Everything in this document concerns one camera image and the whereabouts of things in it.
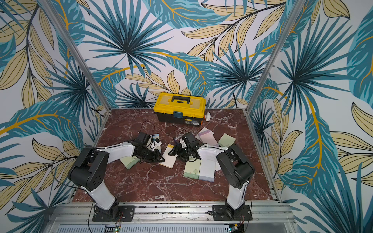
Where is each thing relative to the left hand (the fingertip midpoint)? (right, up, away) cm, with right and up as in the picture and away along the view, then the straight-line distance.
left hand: (163, 161), depth 88 cm
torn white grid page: (+33, -4, +1) cm, 34 cm away
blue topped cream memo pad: (-4, +11, -3) cm, 12 cm away
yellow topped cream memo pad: (+4, 0, +2) cm, 4 cm away
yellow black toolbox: (+10, +33, +12) cm, 37 cm away
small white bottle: (+30, +28, +22) cm, 47 cm away
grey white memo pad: (+27, -5, 0) cm, 27 cm away
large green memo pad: (+18, -4, 0) cm, 18 cm away
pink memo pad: (+29, +13, +16) cm, 35 cm away
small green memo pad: (-21, -1, +1) cm, 21 cm away
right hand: (+5, +4, +2) cm, 6 cm away
